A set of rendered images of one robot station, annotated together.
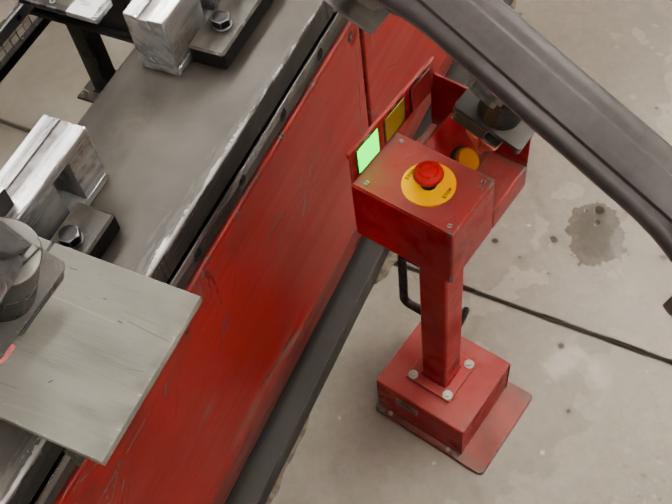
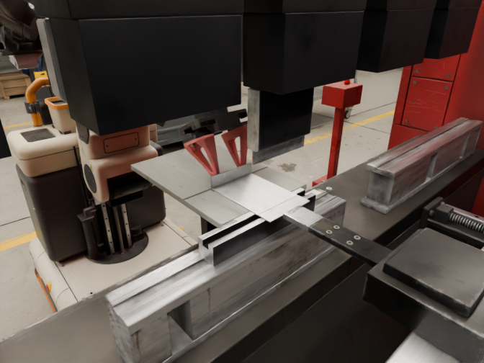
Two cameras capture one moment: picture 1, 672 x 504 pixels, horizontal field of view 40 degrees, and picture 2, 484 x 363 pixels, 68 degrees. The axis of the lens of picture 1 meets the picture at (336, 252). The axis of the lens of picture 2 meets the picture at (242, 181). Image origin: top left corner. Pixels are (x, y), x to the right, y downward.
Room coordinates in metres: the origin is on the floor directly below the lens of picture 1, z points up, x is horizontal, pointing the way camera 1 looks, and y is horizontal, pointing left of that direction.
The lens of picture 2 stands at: (0.99, 0.49, 1.27)
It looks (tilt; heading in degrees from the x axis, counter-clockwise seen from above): 27 degrees down; 195
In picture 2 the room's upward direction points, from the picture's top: straight up
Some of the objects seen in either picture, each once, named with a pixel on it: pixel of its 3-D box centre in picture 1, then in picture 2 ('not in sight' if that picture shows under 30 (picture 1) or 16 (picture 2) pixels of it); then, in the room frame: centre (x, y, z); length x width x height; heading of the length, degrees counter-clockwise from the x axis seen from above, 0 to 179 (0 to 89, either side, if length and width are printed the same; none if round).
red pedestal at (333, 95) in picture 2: not in sight; (335, 142); (-1.37, 0.50, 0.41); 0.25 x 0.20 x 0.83; 57
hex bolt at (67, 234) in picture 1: (69, 236); not in sight; (0.63, 0.29, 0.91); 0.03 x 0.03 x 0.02
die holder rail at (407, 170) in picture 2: not in sight; (429, 157); (0.09, 0.72, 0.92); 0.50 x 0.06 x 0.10; 147
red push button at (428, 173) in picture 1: (428, 178); not in sight; (0.72, -0.13, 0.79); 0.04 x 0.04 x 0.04
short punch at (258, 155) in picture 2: not in sight; (281, 121); (0.55, 0.42, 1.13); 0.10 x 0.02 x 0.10; 147
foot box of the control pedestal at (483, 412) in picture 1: (454, 391); not in sight; (0.74, -0.18, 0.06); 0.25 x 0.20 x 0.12; 46
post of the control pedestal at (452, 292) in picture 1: (441, 301); not in sight; (0.76, -0.16, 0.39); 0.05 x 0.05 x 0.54; 46
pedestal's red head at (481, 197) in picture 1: (441, 170); not in sight; (0.76, -0.16, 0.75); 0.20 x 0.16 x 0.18; 136
